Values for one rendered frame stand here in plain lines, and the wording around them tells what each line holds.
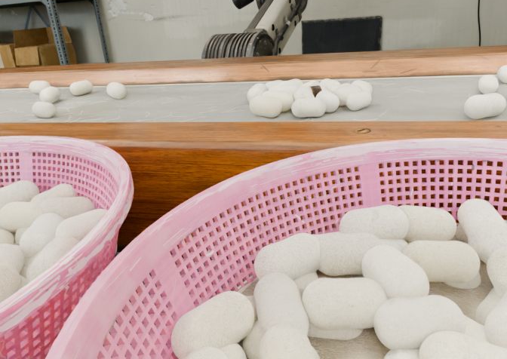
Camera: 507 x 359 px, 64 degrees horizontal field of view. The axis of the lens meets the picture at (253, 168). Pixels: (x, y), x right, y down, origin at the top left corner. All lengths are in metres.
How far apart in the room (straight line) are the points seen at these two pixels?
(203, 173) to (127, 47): 2.77
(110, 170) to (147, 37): 2.69
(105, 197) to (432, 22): 2.34
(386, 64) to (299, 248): 0.46
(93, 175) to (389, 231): 0.18
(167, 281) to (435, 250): 0.11
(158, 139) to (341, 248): 0.15
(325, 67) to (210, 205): 0.46
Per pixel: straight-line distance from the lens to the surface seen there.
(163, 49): 2.88
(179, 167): 0.28
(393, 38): 2.50
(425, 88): 0.53
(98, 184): 0.27
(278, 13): 0.98
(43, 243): 0.24
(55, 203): 0.27
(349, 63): 0.62
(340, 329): 0.17
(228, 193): 0.19
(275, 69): 0.63
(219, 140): 0.27
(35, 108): 0.54
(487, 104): 0.40
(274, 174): 0.20
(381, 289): 0.17
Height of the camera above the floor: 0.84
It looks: 22 degrees down
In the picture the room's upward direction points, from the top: 4 degrees counter-clockwise
